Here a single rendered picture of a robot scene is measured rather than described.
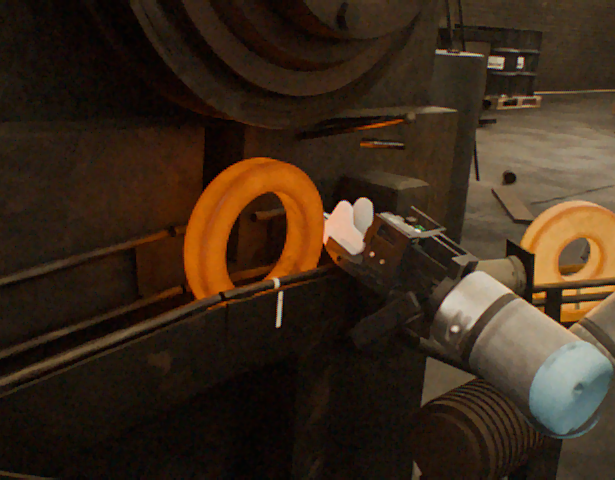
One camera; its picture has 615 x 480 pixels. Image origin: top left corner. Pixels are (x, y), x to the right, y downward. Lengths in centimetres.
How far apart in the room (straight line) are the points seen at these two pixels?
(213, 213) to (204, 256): 4
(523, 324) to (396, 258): 15
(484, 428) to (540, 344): 27
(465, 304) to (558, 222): 31
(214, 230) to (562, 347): 36
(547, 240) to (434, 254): 26
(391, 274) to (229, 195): 20
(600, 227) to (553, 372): 38
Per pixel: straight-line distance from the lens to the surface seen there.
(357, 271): 91
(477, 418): 107
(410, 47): 125
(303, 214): 91
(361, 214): 97
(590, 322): 96
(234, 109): 79
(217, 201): 83
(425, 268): 89
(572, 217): 113
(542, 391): 82
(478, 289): 85
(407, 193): 102
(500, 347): 83
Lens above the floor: 99
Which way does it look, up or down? 15 degrees down
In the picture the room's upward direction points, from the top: 5 degrees clockwise
